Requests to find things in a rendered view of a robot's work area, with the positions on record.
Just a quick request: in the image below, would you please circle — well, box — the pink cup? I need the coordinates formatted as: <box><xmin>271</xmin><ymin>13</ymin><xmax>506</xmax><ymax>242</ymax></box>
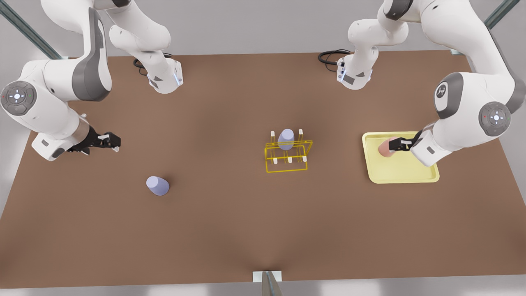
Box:
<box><xmin>378</xmin><ymin>137</ymin><xmax>400</xmax><ymax>158</ymax></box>

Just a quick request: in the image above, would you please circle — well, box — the yellow tray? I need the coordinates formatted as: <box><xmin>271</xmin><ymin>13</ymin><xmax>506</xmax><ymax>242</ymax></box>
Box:
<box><xmin>362</xmin><ymin>132</ymin><xmax>440</xmax><ymax>184</ymax></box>

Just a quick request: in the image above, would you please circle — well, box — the lavender cup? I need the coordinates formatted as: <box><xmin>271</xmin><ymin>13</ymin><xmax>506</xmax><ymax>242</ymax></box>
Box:
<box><xmin>146</xmin><ymin>176</ymin><xmax>170</xmax><ymax>197</ymax></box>
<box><xmin>277</xmin><ymin>129</ymin><xmax>295</xmax><ymax>151</ymax></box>

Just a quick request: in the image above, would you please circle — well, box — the black cable loop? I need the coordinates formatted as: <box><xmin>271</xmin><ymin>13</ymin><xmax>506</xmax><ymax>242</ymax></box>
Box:
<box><xmin>318</xmin><ymin>49</ymin><xmax>353</xmax><ymax>66</ymax></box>
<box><xmin>133</xmin><ymin>52</ymin><xmax>174</xmax><ymax>76</ymax></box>

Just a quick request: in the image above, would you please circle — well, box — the yellow wire cup rack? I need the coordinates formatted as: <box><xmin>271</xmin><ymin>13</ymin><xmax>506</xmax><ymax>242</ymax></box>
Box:
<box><xmin>265</xmin><ymin>129</ymin><xmax>314</xmax><ymax>173</ymax></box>

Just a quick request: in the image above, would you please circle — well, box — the silver frame post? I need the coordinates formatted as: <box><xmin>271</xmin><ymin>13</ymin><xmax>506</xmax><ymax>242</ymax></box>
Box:
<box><xmin>252</xmin><ymin>270</ymin><xmax>283</xmax><ymax>296</ymax></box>
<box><xmin>0</xmin><ymin>2</ymin><xmax>63</xmax><ymax>60</ymax></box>
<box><xmin>484</xmin><ymin>0</ymin><xmax>521</xmax><ymax>29</ymax></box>

